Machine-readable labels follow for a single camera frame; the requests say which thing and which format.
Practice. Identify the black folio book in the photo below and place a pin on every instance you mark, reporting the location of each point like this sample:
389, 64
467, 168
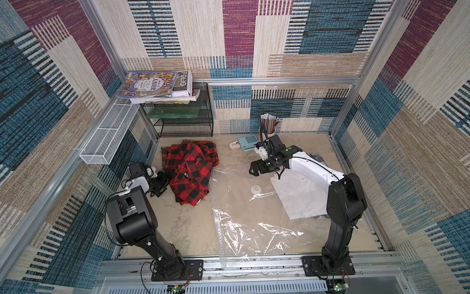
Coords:
183, 92

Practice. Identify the white wire mesh basket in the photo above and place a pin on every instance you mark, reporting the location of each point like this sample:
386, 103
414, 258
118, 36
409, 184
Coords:
106, 139

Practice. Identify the green flat box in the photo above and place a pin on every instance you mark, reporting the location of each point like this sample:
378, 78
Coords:
174, 112

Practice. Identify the clear plastic vacuum bag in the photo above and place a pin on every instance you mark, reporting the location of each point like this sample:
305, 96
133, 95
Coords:
250, 227

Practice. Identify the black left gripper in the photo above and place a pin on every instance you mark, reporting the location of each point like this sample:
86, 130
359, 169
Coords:
163, 180

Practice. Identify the black wire shelf rack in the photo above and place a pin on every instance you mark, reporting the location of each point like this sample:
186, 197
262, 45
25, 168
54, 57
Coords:
183, 119

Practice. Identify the grey white checked shirt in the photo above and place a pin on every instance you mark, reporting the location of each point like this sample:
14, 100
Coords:
317, 158

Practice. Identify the colourful illustrated book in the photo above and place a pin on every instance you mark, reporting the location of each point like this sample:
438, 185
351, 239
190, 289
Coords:
147, 84

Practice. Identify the coloured pencils bundle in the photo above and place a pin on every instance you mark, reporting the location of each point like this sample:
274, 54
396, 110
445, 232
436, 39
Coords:
268, 123

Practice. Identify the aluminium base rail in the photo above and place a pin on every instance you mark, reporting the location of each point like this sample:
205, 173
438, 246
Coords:
376, 272

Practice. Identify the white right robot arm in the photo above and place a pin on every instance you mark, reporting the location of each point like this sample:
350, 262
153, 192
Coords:
344, 204

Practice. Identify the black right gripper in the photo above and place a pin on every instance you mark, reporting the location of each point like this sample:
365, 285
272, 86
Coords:
259, 168

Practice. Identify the small white pink eraser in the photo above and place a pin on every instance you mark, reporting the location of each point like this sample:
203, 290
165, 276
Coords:
235, 145

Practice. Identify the white folded shirt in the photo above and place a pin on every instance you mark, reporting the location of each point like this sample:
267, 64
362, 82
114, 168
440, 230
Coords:
301, 198

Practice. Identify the teal desk calculator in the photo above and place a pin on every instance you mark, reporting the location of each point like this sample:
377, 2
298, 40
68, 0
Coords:
248, 143

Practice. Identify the red black plaid shirt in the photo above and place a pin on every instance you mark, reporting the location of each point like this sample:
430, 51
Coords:
191, 183
189, 151

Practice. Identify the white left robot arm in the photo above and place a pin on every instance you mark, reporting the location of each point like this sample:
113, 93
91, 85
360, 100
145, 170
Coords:
134, 222

